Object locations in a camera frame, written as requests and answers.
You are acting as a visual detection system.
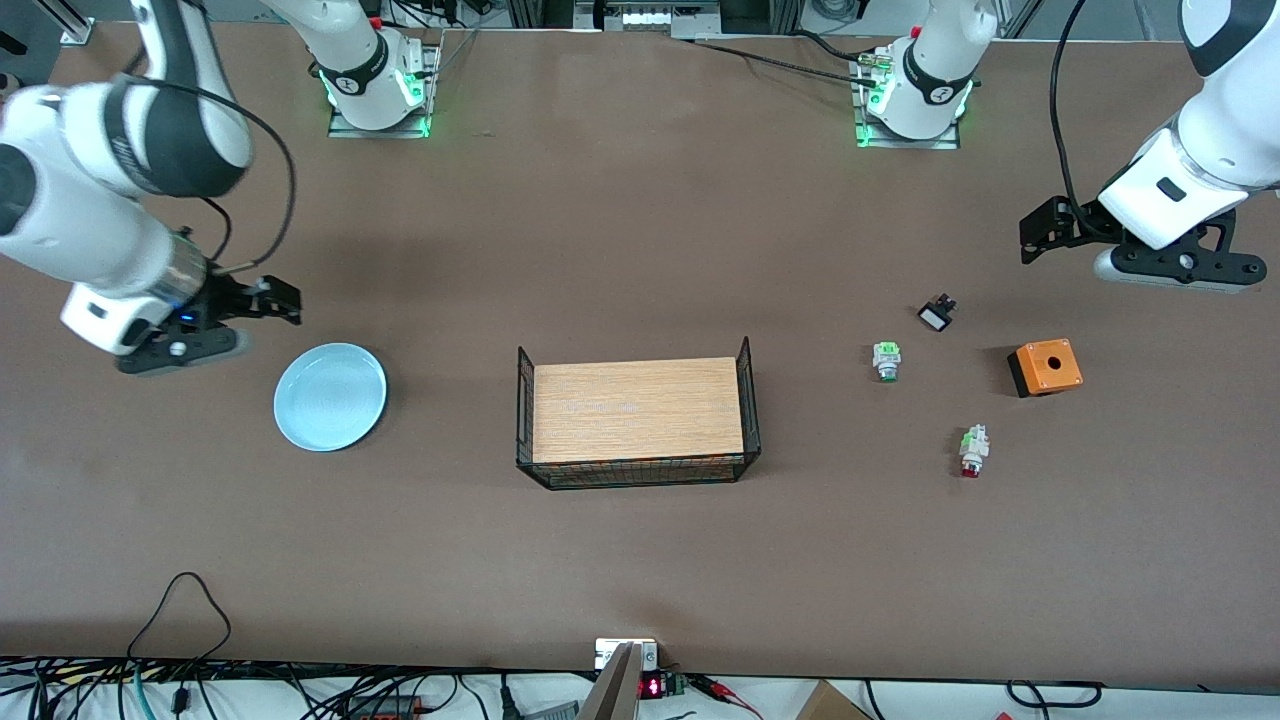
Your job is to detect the light blue round plate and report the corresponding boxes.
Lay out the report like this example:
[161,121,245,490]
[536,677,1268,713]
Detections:
[273,343,388,453]

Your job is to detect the white box with vents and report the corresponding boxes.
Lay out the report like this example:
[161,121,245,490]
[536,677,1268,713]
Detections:
[574,0,723,33]

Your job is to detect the brown cardboard box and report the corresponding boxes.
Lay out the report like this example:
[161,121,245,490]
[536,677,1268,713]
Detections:
[794,680,873,720]

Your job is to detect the red black clip leads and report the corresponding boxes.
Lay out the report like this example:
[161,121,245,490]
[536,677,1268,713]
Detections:
[688,674,765,720]

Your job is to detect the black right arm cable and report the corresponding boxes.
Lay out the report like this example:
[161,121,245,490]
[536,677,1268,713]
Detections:
[140,78,299,276]

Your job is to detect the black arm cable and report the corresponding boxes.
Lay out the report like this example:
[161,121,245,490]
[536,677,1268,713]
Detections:
[140,78,299,276]
[1048,0,1101,226]

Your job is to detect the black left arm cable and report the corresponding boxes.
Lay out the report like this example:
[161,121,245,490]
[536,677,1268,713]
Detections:
[1048,0,1101,226]

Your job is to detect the orange button enclosure box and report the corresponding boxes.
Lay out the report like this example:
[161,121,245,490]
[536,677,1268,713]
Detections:
[1007,338,1084,399]

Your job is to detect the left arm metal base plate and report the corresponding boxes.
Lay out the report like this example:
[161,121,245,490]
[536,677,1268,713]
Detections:
[853,50,963,151]

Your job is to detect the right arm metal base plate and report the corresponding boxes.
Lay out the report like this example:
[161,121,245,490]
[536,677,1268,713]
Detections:
[328,44,442,140]

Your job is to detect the black looped cable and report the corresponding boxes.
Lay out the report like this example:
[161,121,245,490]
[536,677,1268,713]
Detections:
[126,571,233,663]

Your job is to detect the black cable across table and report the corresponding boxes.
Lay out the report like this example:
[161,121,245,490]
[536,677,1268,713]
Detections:
[683,30,883,89]

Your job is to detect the black wire rack wooden top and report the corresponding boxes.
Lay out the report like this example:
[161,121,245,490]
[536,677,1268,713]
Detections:
[516,336,762,491]

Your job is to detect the tangled black cable bundle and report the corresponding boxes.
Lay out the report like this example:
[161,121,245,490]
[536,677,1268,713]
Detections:
[0,655,506,720]

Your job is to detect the black coiled cable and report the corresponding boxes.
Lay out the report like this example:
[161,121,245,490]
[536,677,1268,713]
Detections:
[1004,680,1105,711]

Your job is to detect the silver camera mount bracket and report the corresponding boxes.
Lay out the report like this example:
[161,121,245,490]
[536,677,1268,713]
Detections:
[577,637,659,720]

